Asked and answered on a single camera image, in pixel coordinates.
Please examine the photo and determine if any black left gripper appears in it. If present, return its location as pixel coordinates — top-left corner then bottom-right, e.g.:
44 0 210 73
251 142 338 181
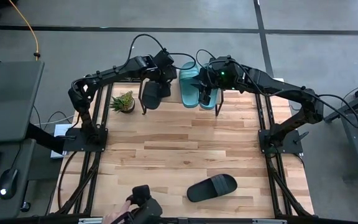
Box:
141 66 178 99

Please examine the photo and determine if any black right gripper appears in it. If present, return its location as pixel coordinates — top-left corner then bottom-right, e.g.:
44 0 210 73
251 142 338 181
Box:
190 66 221 107

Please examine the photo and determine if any wooden shelf black metal frame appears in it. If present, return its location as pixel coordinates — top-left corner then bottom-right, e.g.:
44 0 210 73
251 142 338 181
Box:
137 69 225 118

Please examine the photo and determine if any teal rubber slide sandal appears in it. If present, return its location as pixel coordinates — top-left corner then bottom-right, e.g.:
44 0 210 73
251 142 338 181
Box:
198 63 220 111
178 60 201 110

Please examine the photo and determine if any black rubber slide sandal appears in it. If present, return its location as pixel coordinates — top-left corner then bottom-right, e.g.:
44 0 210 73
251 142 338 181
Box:
186 173 239 203
141 79 163 111

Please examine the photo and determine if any potted green succulent plant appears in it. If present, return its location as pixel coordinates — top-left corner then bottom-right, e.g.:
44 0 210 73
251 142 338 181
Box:
109 90 136 114

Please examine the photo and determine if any white power box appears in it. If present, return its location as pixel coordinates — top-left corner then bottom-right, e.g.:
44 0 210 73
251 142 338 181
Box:
50 123 75 160

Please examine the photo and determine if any black handheld controller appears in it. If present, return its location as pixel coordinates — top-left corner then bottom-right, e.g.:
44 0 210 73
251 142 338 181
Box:
111 184 164 224

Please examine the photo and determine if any grey desk panel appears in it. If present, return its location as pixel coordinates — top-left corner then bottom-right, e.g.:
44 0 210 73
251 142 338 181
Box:
0 60 45 144

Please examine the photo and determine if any black computer mouse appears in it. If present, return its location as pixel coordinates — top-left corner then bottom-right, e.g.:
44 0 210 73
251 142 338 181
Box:
0 167 19 201

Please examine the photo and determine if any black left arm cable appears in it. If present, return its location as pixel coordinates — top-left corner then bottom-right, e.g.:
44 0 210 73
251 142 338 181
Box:
129 32 198 72

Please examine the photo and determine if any white floor cable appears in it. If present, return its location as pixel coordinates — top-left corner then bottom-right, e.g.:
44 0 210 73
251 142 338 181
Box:
35 114 75 126

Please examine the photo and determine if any yellow cable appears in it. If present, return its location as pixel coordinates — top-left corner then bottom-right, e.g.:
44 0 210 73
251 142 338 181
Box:
8 0 41 62

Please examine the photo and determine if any dark brown floor cable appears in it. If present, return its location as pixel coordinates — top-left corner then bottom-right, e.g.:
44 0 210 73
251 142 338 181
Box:
57 150 79 210

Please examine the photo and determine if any silver metal bracket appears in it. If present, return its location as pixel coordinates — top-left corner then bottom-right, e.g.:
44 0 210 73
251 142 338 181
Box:
252 218 288 224
78 217 115 224

